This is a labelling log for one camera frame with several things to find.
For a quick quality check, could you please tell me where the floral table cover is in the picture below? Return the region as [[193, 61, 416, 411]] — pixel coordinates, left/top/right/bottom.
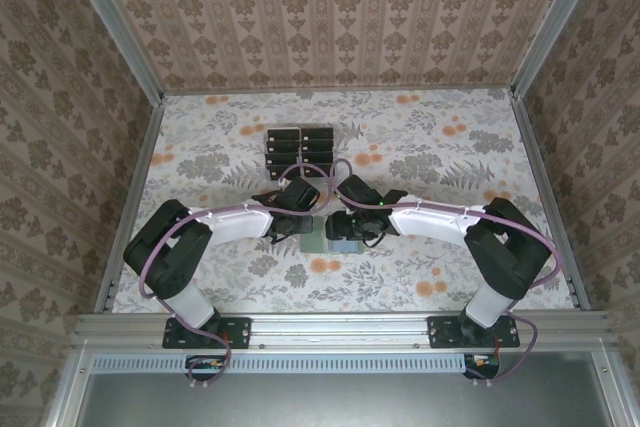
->
[[107, 88, 576, 313]]

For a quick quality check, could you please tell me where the aluminium frame post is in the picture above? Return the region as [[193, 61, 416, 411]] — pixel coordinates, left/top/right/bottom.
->
[[509, 0, 609, 98], [57, 0, 166, 103]]

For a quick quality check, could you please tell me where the grey metal panel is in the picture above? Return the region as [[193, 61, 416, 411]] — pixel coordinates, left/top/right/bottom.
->
[[47, 341, 631, 427]]

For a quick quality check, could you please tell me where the white slotted cable duct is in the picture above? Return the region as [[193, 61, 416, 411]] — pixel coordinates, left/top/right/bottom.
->
[[92, 352, 501, 374]]

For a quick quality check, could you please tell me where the black connector board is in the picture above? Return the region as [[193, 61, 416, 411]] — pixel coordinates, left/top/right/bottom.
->
[[463, 352, 501, 380], [185, 354, 226, 381]]

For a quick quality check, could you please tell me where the aluminium table side rail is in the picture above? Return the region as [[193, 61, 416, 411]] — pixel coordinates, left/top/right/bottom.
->
[[94, 94, 166, 313], [509, 91, 591, 311]]

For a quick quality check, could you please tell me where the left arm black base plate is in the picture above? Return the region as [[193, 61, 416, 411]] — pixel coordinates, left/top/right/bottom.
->
[[162, 315, 252, 350]]

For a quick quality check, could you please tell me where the aluminium mounting rail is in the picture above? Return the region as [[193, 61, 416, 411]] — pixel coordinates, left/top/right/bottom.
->
[[74, 311, 616, 348]]

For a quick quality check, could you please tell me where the aluminium table end rail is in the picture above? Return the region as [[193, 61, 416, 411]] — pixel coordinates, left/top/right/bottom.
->
[[159, 84, 516, 97]]

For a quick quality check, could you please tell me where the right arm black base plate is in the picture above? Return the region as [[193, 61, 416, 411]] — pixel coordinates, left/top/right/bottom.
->
[[428, 315, 521, 350]]

